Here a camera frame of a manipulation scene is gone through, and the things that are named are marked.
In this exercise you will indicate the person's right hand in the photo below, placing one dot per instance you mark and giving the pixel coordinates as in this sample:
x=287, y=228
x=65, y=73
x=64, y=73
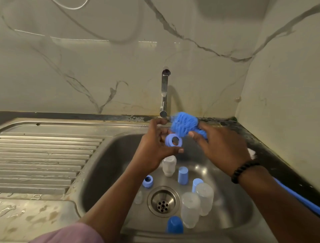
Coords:
x=225, y=147

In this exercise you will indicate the person's left hand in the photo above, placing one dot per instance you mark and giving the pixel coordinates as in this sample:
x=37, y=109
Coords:
x=150, y=150

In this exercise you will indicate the cartoon print baby bottle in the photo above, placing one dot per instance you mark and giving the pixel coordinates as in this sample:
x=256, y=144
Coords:
x=169, y=166

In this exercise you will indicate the blue cylindrical bottle cap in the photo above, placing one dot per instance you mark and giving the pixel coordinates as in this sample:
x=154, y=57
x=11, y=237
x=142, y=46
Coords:
x=195, y=183
x=183, y=175

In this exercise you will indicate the blue and white bottle brush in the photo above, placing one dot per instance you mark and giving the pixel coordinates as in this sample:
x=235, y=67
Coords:
x=185, y=122

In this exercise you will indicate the clear silicone nipple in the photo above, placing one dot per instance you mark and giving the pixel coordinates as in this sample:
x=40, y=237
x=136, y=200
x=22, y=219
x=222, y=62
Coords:
x=138, y=198

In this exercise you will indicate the translucent bottle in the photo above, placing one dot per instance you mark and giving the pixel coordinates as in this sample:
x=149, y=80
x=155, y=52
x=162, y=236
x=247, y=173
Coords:
x=205, y=200
x=190, y=210

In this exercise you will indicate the translucent bottle front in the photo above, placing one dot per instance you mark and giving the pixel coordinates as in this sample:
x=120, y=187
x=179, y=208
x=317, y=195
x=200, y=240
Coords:
x=190, y=210

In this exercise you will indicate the dark blue dome cap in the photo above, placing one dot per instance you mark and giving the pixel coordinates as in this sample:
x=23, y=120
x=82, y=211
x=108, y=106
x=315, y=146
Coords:
x=175, y=225

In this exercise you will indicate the person's left forearm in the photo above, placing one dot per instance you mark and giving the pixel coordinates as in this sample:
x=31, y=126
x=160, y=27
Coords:
x=115, y=205

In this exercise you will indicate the person's right forearm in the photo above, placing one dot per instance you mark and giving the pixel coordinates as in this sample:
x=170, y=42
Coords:
x=275, y=210

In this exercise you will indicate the metal sink drain strainer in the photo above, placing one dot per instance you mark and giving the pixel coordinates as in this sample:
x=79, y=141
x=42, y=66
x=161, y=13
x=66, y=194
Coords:
x=162, y=203

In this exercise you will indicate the chrome sink faucet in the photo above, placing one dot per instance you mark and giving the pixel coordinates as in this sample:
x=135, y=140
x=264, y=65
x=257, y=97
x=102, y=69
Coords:
x=163, y=95

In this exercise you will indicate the stainless steel sink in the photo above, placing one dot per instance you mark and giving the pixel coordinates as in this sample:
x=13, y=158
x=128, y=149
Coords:
x=45, y=155

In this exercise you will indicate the pink shirt sleeve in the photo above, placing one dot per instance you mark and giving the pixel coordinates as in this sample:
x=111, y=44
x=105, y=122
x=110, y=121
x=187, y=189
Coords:
x=70, y=234

